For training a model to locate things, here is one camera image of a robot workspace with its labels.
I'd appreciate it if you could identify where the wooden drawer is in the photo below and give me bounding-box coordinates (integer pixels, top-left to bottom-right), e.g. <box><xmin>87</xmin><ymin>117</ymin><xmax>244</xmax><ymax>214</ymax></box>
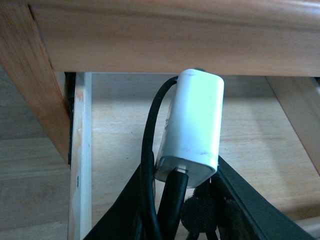
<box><xmin>67</xmin><ymin>72</ymin><xmax>320</xmax><ymax>240</ymax></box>

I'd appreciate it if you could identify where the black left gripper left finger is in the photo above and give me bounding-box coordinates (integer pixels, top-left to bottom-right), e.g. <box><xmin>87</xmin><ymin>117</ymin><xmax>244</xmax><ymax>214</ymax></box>
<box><xmin>83</xmin><ymin>163</ymin><xmax>161</xmax><ymax>240</ymax></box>

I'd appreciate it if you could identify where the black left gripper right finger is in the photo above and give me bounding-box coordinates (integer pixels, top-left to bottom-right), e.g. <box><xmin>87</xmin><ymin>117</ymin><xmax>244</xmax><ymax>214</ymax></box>
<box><xmin>212</xmin><ymin>157</ymin><xmax>313</xmax><ymax>240</ymax></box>

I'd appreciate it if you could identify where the wooden nightstand cabinet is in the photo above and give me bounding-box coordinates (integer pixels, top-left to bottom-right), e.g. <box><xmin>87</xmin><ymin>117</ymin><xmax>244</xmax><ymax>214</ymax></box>
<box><xmin>0</xmin><ymin>0</ymin><xmax>320</xmax><ymax>160</ymax></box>

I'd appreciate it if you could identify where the white charger adapter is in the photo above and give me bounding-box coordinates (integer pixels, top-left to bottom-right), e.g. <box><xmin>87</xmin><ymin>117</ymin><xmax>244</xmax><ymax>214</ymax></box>
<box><xmin>155</xmin><ymin>69</ymin><xmax>225</xmax><ymax>188</ymax></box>

